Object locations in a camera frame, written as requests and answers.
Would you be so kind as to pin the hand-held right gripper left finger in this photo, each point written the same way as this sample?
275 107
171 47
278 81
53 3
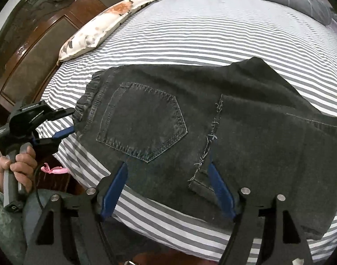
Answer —
116 187

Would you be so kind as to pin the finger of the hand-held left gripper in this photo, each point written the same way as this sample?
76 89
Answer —
62 112
62 134

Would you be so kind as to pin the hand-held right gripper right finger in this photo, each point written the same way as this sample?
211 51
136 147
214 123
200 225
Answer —
221 190

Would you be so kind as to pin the dark grey denim pants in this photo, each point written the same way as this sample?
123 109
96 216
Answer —
185 121

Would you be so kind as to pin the person's left forearm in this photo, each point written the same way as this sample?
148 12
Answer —
5 226

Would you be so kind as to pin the person's left hand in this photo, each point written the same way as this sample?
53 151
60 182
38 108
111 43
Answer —
23 165

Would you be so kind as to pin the pink cloth scrap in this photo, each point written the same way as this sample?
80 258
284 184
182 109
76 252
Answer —
56 170

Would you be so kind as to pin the carved wooden headboard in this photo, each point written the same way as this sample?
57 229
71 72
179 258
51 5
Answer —
27 41

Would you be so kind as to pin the floral pillow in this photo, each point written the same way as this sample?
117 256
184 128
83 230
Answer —
102 24

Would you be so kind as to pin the grey white striped bed sheet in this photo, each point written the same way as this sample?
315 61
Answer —
198 38

